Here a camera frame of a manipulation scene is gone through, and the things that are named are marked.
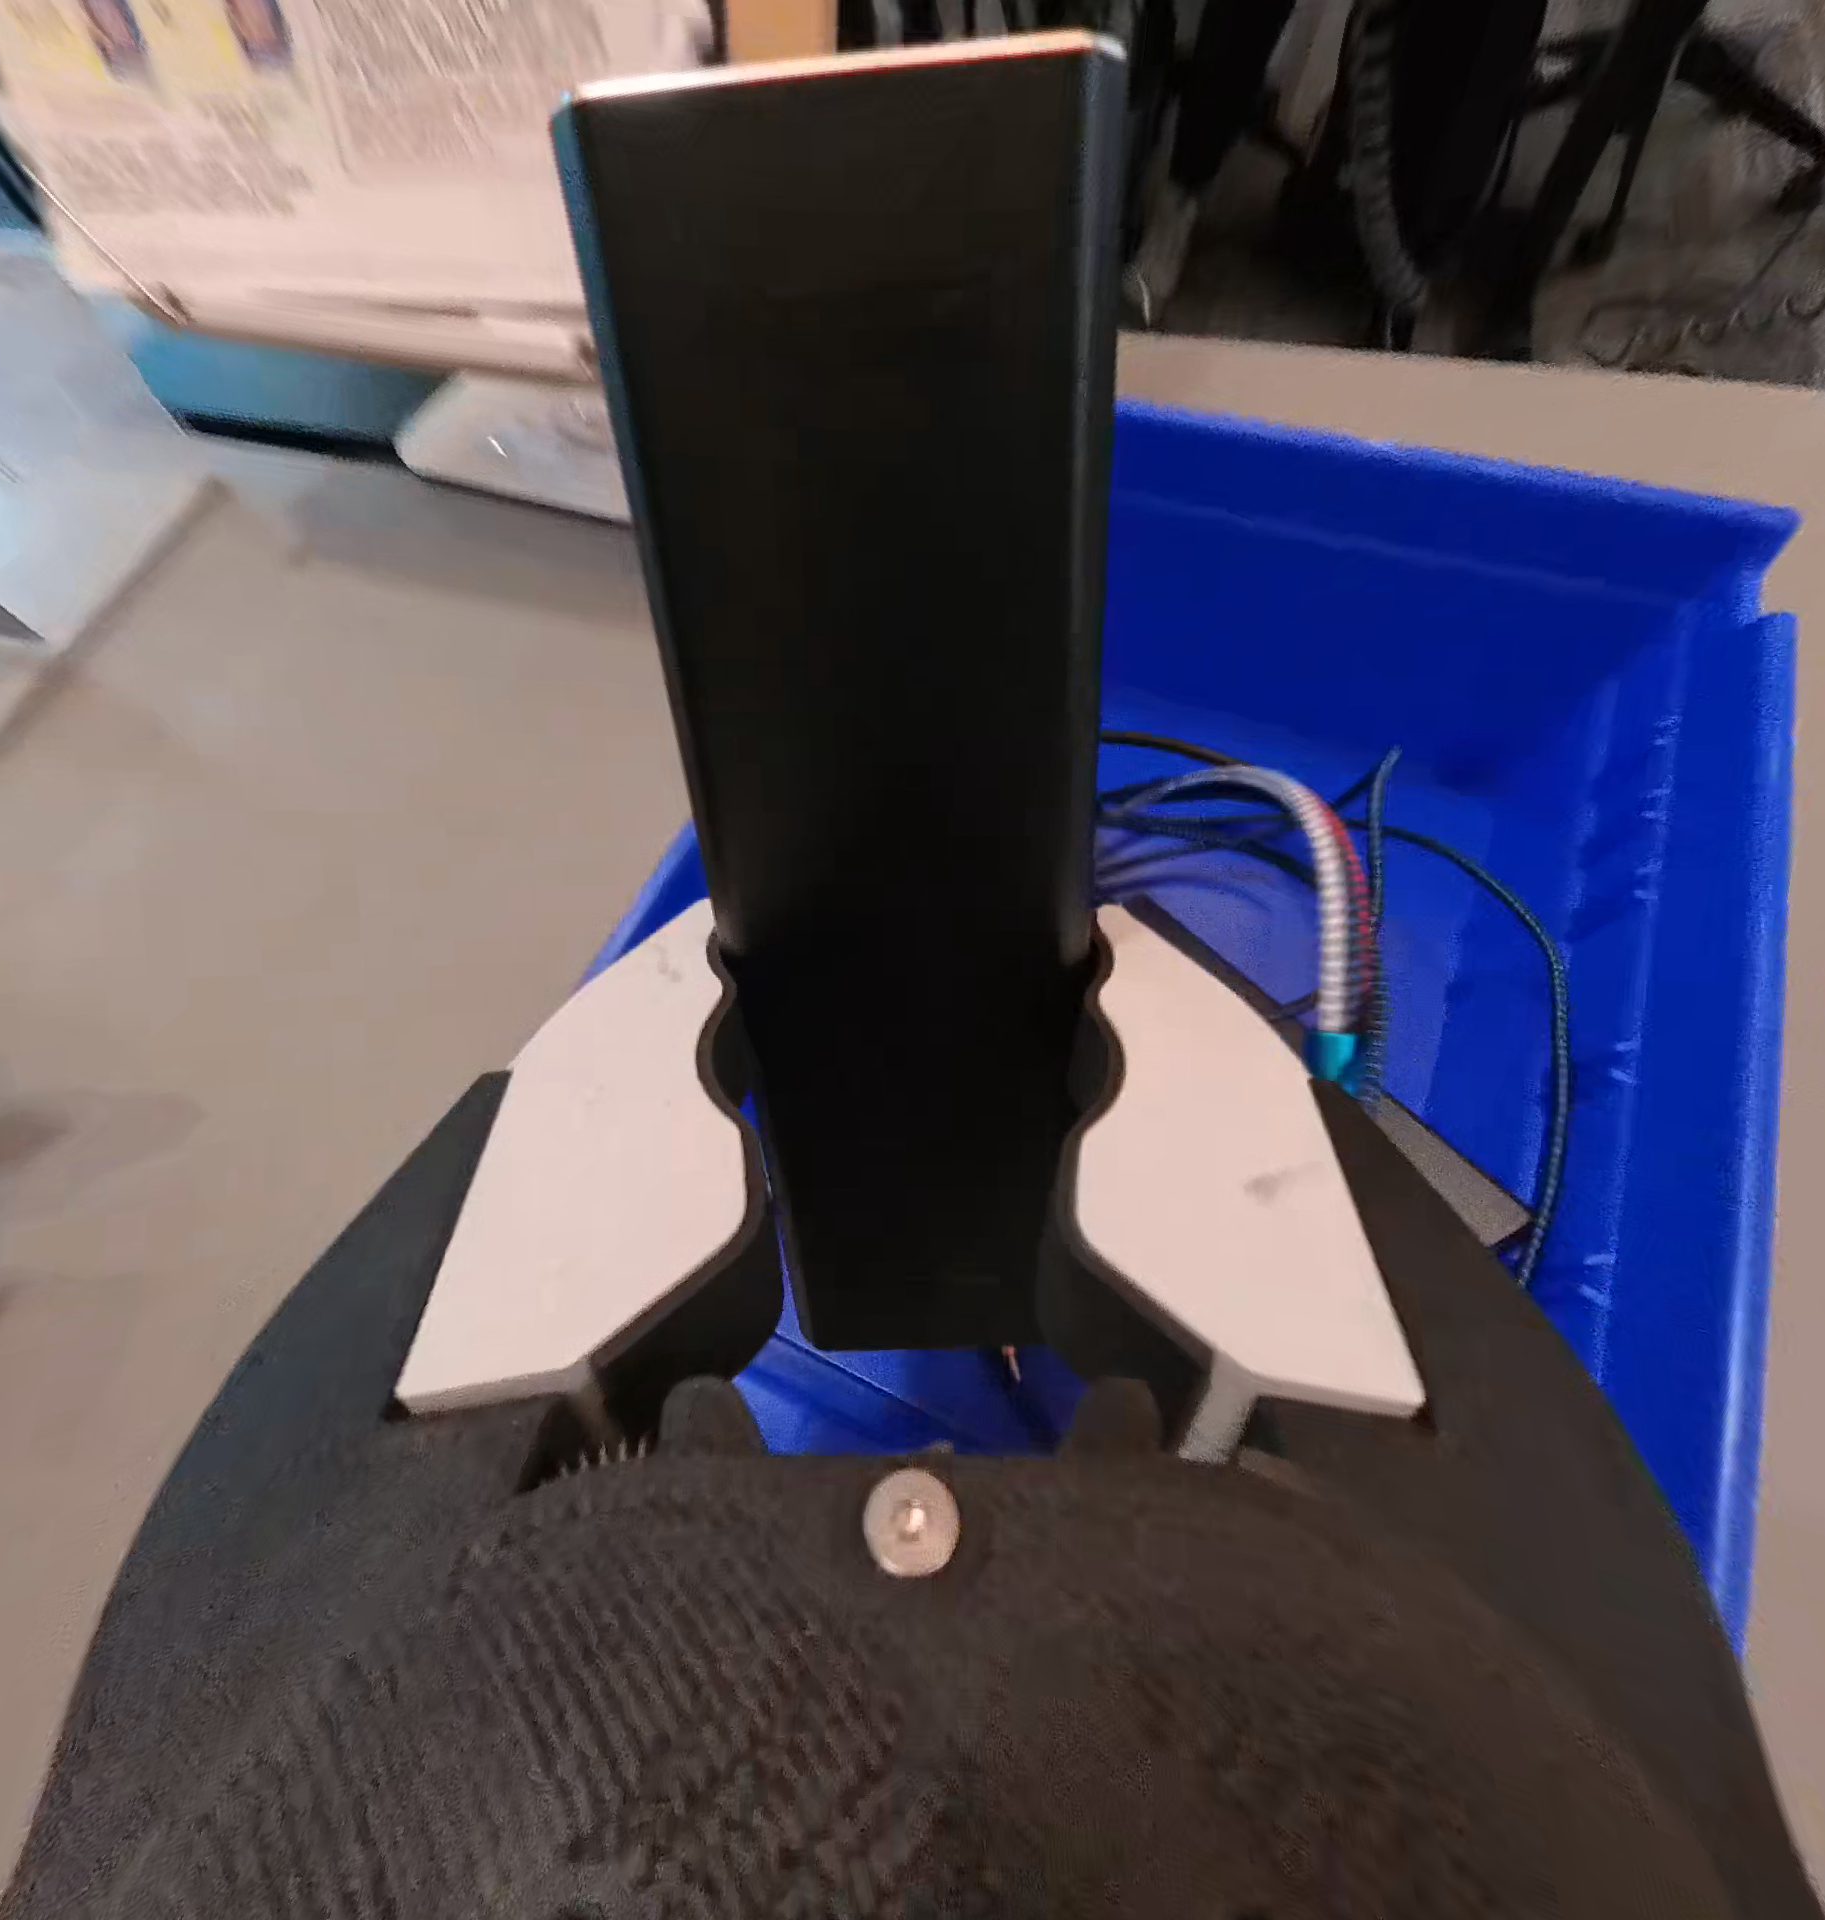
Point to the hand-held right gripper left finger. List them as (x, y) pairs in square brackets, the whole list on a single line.
[(581, 1184)]

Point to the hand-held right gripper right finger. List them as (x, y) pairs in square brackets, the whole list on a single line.
[(1243, 1200)]

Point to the blue plastic bin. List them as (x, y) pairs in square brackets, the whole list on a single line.
[(1453, 601)]

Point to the black power bank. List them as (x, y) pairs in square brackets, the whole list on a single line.
[(868, 601)]

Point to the grey desk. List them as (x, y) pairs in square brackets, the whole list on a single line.
[(325, 781)]

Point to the white flat device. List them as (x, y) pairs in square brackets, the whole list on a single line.
[(520, 443)]

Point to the clear acrylic stand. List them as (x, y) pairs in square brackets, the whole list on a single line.
[(44, 421)]

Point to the printed paper with coloured pictures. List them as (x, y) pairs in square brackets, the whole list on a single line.
[(325, 135)]

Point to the black office chair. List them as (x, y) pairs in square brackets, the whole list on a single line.
[(1453, 135)]

